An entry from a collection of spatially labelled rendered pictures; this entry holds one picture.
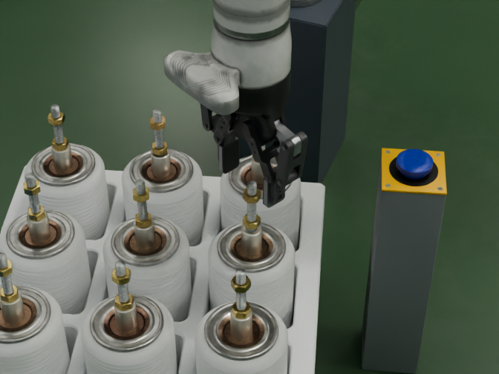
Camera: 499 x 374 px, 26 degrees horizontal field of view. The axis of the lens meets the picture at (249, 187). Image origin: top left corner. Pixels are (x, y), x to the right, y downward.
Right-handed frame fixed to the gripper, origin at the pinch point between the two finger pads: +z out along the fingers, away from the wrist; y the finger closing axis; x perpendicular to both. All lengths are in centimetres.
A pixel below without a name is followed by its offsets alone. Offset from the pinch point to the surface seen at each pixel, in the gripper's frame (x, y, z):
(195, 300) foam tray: 5.5, 3.1, 17.8
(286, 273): -1.1, -4.6, 11.7
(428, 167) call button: -17.6, -9.0, 2.8
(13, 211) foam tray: 13.3, 29.3, 17.9
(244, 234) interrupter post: 0.9, 0.0, 7.8
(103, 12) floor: -35, 82, 36
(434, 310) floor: -27.2, -6.5, 35.8
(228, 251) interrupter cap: 2.2, 1.1, 10.4
